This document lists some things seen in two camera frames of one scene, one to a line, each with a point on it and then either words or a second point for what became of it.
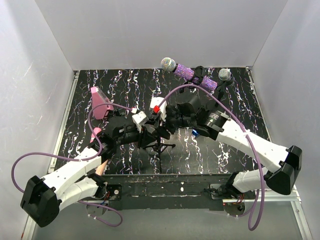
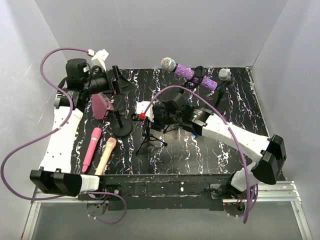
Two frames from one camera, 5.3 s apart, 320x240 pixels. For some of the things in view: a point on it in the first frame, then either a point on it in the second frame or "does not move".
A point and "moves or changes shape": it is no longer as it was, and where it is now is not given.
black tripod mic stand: x=160 y=147 moves or changes shape
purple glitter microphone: x=169 y=64 does not move
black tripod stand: x=197 y=78 moves or changes shape
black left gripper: x=144 y=138 -> x=121 y=85
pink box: x=98 y=98 does not move
